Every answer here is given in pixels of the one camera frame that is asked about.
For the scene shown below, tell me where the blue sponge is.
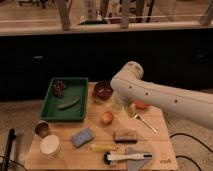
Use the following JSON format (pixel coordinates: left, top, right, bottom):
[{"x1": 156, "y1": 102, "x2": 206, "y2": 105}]
[{"x1": 72, "y1": 128, "x2": 94, "y2": 148}]

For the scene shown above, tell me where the black cable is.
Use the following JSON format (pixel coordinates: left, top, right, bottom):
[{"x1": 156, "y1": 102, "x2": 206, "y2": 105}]
[{"x1": 169, "y1": 132, "x2": 213, "y2": 171}]

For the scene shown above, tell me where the green cucumber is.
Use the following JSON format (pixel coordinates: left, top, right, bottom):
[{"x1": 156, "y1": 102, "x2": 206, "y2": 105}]
[{"x1": 58, "y1": 97, "x2": 80, "y2": 110}]

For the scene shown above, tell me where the dark grape bunch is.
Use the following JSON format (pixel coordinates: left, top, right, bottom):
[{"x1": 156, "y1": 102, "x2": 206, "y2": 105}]
[{"x1": 53, "y1": 80, "x2": 66, "y2": 97}]

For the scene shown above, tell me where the green plastic tray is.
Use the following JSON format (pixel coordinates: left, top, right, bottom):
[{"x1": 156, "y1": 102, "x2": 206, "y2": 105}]
[{"x1": 40, "y1": 77, "x2": 88, "y2": 122}]

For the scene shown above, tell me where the dark brown bowl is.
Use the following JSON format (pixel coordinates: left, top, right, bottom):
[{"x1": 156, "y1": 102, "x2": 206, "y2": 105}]
[{"x1": 93, "y1": 81, "x2": 113, "y2": 100}]

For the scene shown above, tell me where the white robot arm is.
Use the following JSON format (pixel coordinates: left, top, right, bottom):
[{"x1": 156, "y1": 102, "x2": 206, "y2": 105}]
[{"x1": 110, "y1": 61, "x2": 213, "y2": 130}]

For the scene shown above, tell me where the orange-red apple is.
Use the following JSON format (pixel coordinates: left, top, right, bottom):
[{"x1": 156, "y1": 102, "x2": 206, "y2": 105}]
[{"x1": 101, "y1": 111, "x2": 114, "y2": 125}]

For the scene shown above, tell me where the translucent green cup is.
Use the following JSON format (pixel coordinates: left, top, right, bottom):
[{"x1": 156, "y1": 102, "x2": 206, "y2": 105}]
[{"x1": 113, "y1": 97, "x2": 122, "y2": 111}]

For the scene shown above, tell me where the orange bowl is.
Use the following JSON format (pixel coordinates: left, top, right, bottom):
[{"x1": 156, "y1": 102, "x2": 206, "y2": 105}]
[{"x1": 134, "y1": 101, "x2": 149, "y2": 110}]

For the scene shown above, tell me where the black stand pole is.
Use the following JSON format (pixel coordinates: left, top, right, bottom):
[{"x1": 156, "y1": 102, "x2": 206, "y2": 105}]
[{"x1": 1, "y1": 128, "x2": 16, "y2": 171}]

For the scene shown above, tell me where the small metal cup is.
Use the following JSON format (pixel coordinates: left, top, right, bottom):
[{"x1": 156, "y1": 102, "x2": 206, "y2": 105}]
[{"x1": 35, "y1": 121, "x2": 51, "y2": 138}]

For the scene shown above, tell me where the silver fork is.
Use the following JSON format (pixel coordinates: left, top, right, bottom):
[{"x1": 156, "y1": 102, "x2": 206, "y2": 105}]
[{"x1": 133, "y1": 113, "x2": 158, "y2": 133}]

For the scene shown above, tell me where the yellow banana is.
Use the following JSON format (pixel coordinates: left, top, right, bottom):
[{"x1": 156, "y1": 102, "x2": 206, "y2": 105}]
[{"x1": 90, "y1": 144, "x2": 118, "y2": 152}]

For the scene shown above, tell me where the white paper cup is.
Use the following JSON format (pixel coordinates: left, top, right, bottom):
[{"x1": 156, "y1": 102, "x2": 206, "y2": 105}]
[{"x1": 40, "y1": 135, "x2": 60, "y2": 156}]

